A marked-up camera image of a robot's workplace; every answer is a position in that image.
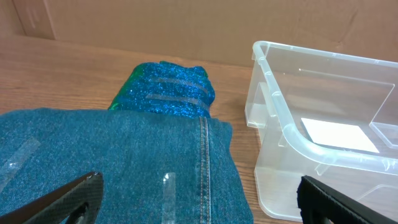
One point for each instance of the blue glitter cloth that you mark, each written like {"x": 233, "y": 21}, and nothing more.
{"x": 166, "y": 88}

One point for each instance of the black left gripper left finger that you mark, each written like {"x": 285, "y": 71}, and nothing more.
{"x": 78, "y": 201}

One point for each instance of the white label in bin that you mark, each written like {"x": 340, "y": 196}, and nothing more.
{"x": 338, "y": 135}

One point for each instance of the blue denim jeans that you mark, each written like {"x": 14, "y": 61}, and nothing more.
{"x": 156, "y": 168}

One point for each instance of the clear plastic storage bin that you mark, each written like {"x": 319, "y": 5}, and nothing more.
{"x": 327, "y": 115}

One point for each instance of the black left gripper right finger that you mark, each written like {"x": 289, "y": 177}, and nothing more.
{"x": 321, "y": 204}

